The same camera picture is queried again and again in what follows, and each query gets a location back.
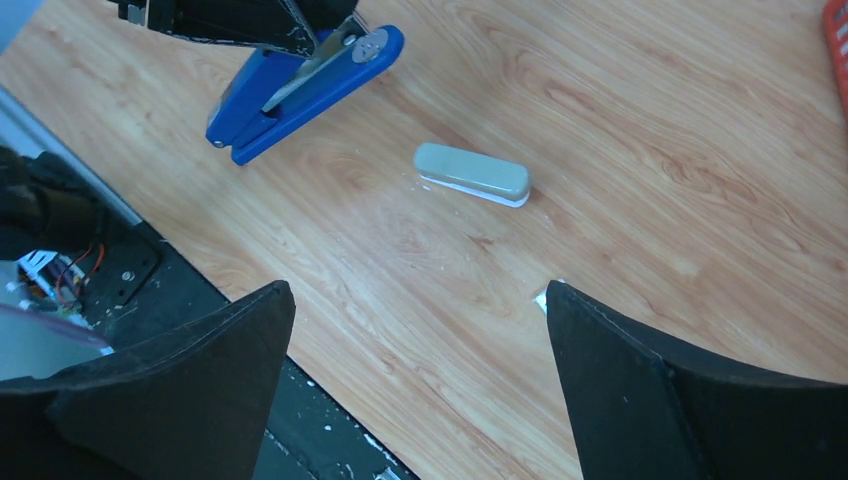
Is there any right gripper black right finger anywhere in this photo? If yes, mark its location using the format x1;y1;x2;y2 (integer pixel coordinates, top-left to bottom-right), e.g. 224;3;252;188
545;280;847;479

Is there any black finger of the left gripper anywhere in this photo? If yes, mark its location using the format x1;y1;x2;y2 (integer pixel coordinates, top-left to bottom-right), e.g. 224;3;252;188
116;0;318;57
298;0;359;30

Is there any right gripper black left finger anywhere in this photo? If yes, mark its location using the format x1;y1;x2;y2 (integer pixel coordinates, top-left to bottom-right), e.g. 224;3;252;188
1;280;296;479

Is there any grey white stapler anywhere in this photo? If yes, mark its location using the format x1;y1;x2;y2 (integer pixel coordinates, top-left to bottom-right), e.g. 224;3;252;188
413;143;532;208

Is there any red plastic shopping basket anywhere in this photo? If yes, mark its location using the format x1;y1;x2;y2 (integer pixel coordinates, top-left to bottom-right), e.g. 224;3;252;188
822;0;848;116

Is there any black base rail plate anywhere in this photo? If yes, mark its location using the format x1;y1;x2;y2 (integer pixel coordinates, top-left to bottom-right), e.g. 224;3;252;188
47;223;413;479

